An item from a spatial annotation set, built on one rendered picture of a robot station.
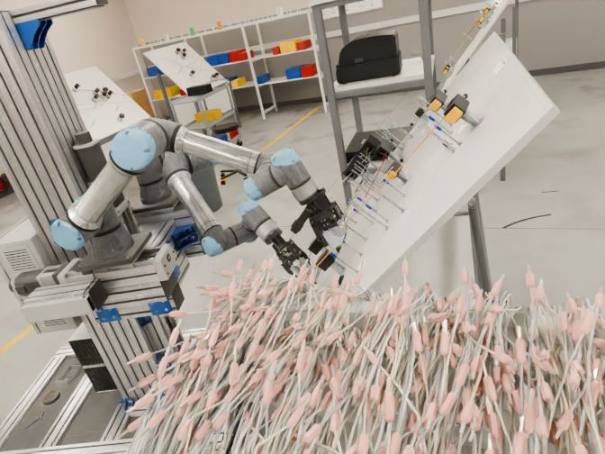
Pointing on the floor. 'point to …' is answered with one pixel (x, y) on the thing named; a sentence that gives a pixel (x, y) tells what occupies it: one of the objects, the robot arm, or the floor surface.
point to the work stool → (230, 142)
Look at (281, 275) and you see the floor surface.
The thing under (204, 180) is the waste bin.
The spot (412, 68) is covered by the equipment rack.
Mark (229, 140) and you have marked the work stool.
